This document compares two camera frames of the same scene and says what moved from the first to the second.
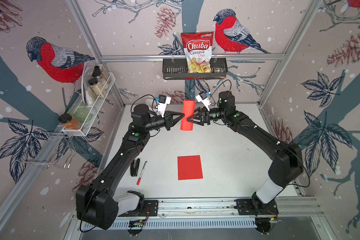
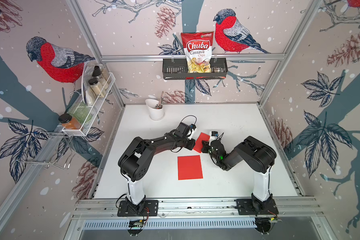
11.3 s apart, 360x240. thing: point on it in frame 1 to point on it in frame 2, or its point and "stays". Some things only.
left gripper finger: x=175 y=115 to x=190 y=144
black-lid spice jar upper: x=98 y=72 stays
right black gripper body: x=213 y=115 to x=214 y=158
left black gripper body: x=158 y=122 to x=183 y=140
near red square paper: x=189 y=167 stays
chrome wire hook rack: x=48 y=148 stays
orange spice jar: x=69 y=122 stays
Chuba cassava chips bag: x=198 y=49 stays
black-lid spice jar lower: x=97 y=87 stays
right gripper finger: x=196 y=120 to x=205 y=147
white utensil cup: x=152 y=104 stays
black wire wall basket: x=174 y=69 stays
